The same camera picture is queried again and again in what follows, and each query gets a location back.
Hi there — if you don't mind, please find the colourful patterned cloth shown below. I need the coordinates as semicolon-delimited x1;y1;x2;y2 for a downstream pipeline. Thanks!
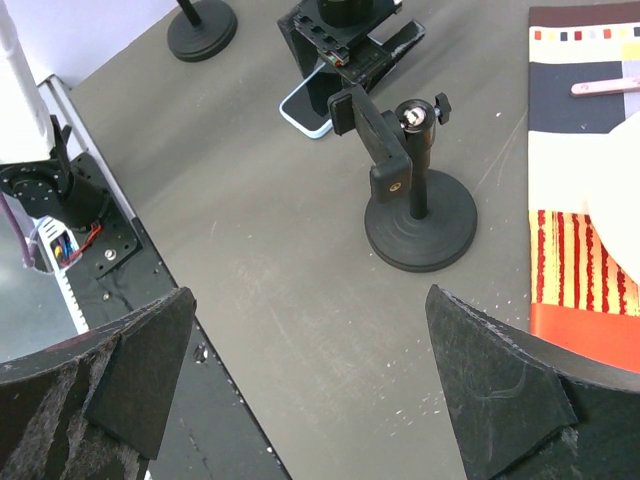
528;1;639;372

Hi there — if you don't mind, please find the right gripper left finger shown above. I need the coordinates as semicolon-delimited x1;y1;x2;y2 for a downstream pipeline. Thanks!
1;287;196;479

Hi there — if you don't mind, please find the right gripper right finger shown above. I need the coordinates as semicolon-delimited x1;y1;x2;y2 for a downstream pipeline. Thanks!
425;285;639;479

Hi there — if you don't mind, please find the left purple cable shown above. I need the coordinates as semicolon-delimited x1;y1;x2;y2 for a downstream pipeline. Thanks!
0;192;36;271

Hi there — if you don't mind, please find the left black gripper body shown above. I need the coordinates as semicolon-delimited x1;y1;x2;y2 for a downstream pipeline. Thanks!
277;0;426;92

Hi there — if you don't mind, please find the blue case phone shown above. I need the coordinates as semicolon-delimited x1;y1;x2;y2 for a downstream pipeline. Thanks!
278;65;338;140

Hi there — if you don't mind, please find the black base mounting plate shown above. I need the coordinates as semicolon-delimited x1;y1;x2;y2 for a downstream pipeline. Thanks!
66;152;289;479

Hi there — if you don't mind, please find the pink handled fork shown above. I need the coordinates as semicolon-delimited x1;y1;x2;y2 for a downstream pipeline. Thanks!
570;77;640;97

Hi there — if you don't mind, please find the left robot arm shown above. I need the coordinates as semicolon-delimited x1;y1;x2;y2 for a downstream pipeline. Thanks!
1;1;426;230

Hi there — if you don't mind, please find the black phone stand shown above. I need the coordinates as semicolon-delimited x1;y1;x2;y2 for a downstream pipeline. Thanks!
167;0;238;63
328;86;478;273

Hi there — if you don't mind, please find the white paper plate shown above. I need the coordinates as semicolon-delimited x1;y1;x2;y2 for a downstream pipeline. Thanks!
587;113;639;282

